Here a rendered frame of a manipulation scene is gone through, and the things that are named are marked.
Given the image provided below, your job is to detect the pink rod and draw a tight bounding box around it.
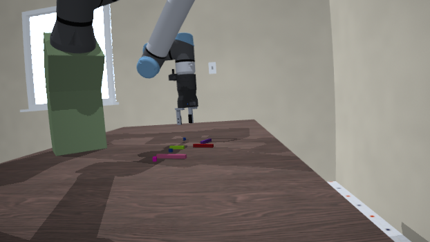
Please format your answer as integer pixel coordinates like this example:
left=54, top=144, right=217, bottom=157
left=156, top=154, right=187, bottom=159

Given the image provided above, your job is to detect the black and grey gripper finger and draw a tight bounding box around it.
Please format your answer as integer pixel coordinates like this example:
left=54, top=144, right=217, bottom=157
left=175, top=108, right=185, bottom=125
left=188, top=107, right=197, bottom=123

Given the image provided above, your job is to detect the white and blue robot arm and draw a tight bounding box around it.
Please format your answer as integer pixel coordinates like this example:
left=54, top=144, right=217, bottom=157
left=50, top=0, right=195, bottom=78

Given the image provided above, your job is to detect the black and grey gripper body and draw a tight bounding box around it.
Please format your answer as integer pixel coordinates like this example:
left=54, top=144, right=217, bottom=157
left=169, top=62, right=198, bottom=108

